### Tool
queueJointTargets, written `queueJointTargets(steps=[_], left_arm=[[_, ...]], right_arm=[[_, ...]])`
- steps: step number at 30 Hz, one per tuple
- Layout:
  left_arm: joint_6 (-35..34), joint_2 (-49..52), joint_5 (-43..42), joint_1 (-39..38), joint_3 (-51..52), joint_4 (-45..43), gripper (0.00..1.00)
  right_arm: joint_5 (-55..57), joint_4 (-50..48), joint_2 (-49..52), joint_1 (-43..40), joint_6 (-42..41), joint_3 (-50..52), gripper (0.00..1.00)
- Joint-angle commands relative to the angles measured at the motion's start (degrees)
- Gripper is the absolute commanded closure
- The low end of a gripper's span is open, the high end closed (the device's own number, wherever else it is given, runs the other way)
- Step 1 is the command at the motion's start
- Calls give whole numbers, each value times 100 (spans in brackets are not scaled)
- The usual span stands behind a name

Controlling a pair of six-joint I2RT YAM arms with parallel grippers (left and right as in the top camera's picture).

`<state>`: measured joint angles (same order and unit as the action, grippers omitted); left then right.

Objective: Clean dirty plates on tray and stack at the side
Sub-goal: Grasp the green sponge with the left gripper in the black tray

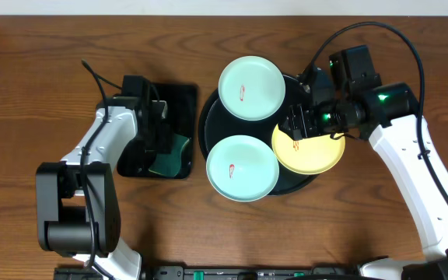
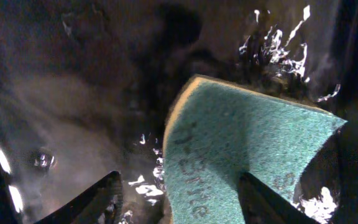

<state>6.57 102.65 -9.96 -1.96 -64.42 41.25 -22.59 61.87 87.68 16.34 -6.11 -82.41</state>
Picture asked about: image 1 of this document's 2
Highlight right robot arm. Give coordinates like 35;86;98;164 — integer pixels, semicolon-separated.
279;66;448;279

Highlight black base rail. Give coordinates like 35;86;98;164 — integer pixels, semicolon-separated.
53;264;365;280

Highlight yellow plate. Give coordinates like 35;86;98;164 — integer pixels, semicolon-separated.
271;125;345;175

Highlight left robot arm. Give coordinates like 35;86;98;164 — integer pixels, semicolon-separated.
35;96;168;279

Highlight mint plate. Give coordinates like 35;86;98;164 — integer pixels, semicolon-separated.
206;135;279;202
218;56;285;121

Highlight green yellow sponge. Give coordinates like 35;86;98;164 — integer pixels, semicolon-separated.
149;134;190;178

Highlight rectangular black tray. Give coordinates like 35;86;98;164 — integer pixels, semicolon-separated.
117;83;198;179

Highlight round black tray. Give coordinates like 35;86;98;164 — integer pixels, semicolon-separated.
198;75;320;196

